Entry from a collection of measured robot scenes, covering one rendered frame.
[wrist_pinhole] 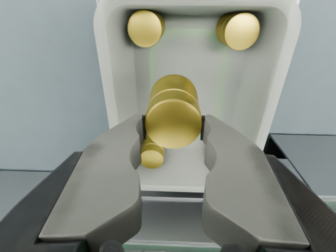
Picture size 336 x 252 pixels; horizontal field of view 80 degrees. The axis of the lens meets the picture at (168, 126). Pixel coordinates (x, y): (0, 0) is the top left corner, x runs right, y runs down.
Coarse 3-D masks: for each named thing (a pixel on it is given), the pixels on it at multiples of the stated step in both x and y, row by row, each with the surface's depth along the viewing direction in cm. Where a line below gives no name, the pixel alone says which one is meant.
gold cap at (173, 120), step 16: (160, 80) 14; (176, 80) 13; (160, 96) 11; (176, 96) 11; (192, 96) 12; (160, 112) 11; (176, 112) 11; (192, 112) 11; (160, 128) 12; (176, 128) 12; (192, 128) 12; (160, 144) 12; (176, 144) 12
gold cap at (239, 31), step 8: (224, 16) 21; (232, 16) 19; (240, 16) 19; (248, 16) 19; (216, 24) 23; (224, 24) 20; (232, 24) 19; (240, 24) 19; (248, 24) 19; (256, 24) 19; (216, 32) 23; (224, 32) 19; (232, 32) 19; (240, 32) 19; (248, 32) 19; (256, 32) 19; (224, 40) 20; (232, 40) 20; (240, 40) 20; (248, 40) 20; (232, 48) 20; (240, 48) 20
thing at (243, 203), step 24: (216, 120) 11; (216, 144) 9; (240, 144) 9; (216, 168) 8; (240, 168) 8; (264, 168) 8; (216, 192) 7; (240, 192) 7; (264, 192) 7; (216, 216) 6; (240, 216) 6; (264, 216) 6; (288, 216) 6; (216, 240) 7; (240, 240) 6; (264, 240) 5; (288, 240) 5
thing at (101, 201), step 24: (96, 144) 9; (120, 144) 9; (96, 168) 8; (120, 168) 8; (72, 192) 7; (96, 192) 7; (120, 192) 7; (72, 216) 6; (96, 216) 6; (120, 216) 6; (48, 240) 6; (96, 240) 6; (120, 240) 7
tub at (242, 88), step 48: (144, 0) 16; (192, 0) 16; (240, 0) 16; (288, 0) 16; (144, 48) 24; (192, 48) 24; (288, 48) 17; (144, 96) 28; (240, 96) 26; (192, 144) 31
